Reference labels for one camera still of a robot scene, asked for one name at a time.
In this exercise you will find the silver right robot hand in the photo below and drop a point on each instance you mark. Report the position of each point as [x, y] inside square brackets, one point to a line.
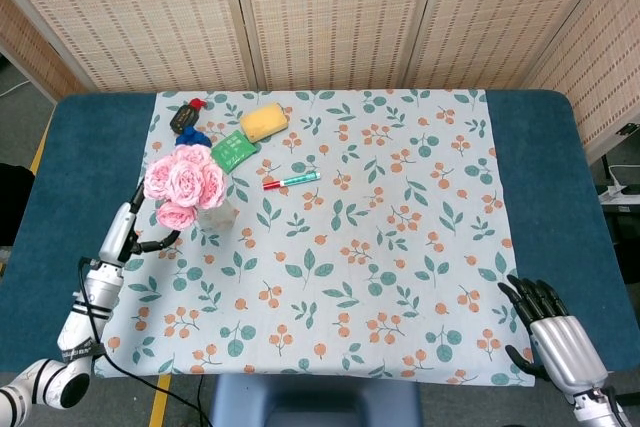
[565, 342]

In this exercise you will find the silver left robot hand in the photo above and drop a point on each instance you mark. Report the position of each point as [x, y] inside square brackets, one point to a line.
[117, 234]

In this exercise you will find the pink rose bouquet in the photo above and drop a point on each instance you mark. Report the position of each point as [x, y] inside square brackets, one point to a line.
[187, 184]

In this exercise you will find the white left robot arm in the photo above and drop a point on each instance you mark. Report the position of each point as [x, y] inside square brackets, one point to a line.
[95, 292]

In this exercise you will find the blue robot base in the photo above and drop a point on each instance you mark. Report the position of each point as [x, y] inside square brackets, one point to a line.
[315, 404]

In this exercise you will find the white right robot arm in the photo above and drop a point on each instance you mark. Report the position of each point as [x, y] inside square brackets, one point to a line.
[600, 404]

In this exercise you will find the clear textured glass vase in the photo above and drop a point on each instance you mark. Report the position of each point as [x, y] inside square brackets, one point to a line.
[218, 218]

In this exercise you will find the black chair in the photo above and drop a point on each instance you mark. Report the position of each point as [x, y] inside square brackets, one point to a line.
[15, 202]

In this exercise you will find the blue plastic toy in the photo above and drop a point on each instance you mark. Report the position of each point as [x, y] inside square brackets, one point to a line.
[192, 138]

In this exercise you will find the black bottle with red cap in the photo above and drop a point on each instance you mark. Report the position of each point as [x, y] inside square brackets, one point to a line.
[184, 117]

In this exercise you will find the green sachet packet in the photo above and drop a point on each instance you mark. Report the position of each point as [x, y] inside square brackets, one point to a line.
[232, 152]

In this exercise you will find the white power strip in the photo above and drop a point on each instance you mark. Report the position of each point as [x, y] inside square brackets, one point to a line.
[617, 192]

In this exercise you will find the red and teal marker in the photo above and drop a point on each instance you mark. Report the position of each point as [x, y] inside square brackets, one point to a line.
[292, 181]

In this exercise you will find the yellow sponge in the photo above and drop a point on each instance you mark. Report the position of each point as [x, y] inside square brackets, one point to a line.
[263, 122]

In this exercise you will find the woven folding screen panel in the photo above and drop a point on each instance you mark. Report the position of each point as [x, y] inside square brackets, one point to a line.
[27, 52]
[135, 17]
[600, 72]
[505, 17]
[335, 17]

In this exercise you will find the fruit and leaf print tablecloth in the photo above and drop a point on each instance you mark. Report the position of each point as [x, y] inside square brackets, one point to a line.
[350, 272]

